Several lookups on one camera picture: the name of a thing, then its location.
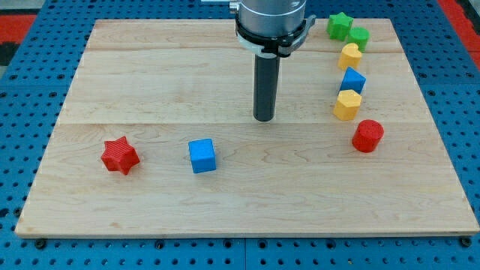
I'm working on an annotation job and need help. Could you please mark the wooden board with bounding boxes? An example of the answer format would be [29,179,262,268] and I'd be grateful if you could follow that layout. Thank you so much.
[16,19,479,239]

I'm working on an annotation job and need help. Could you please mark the red cylinder block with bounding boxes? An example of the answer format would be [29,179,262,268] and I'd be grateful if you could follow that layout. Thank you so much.
[352,119,384,153]

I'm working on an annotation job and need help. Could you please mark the yellow heart block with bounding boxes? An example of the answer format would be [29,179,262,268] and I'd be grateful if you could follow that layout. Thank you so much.
[337,43,362,71]

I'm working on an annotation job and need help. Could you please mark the green star block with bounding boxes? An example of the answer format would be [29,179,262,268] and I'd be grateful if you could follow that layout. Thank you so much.
[326,12,354,41]

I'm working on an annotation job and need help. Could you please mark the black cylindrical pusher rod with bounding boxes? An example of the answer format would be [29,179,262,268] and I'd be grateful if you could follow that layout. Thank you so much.
[253,55,281,122]

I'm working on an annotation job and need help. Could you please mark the blue triangle block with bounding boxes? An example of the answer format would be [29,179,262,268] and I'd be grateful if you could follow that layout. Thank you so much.
[339,67,367,94]

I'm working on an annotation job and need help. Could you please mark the blue cube block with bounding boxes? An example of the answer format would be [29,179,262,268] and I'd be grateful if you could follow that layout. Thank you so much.
[188,138,217,174]

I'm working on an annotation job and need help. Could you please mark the red star block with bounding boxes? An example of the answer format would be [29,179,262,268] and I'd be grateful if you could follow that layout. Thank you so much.
[100,136,140,175]

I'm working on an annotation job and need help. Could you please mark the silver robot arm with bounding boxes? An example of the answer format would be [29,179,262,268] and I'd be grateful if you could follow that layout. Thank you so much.
[200,0,317,122]

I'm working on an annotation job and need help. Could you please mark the green cylinder block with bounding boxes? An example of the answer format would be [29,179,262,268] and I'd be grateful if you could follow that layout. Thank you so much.
[346,27,370,53]

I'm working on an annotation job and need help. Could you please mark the black clamp ring mount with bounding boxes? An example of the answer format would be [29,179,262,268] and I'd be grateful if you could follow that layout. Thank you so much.
[235,15,317,59]

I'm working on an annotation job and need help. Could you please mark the yellow hexagon block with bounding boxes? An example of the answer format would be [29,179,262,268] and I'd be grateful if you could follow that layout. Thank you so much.
[333,89,362,121]

